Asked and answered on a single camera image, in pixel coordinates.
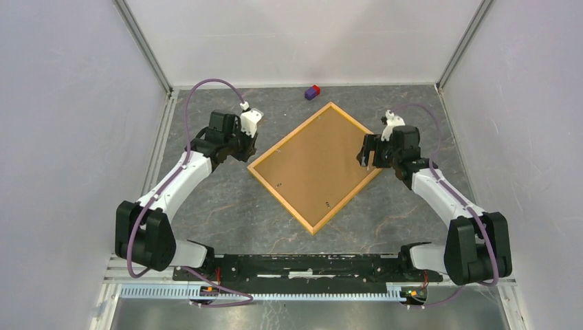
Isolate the white slotted cable duct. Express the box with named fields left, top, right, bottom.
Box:
left=119, top=283, right=406, bottom=303

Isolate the yellow picture frame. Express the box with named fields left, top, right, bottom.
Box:
left=246, top=101, right=384, bottom=237

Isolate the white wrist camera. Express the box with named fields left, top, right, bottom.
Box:
left=381, top=109, right=406, bottom=142
left=240, top=108, right=264, bottom=138

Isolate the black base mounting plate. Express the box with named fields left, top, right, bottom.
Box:
left=197, top=254, right=443, bottom=294

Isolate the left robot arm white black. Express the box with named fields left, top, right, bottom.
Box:
left=114, top=108, right=263, bottom=281

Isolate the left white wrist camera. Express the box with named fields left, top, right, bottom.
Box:
left=240, top=108, right=264, bottom=138

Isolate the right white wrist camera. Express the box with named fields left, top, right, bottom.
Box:
left=381, top=109, right=406, bottom=142

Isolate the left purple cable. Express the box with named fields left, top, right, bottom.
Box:
left=126, top=78, right=255, bottom=309

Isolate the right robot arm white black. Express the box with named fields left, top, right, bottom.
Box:
left=356, top=125, right=513, bottom=285

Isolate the purple red toy brick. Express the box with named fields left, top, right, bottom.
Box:
left=304, top=85, right=320, bottom=100

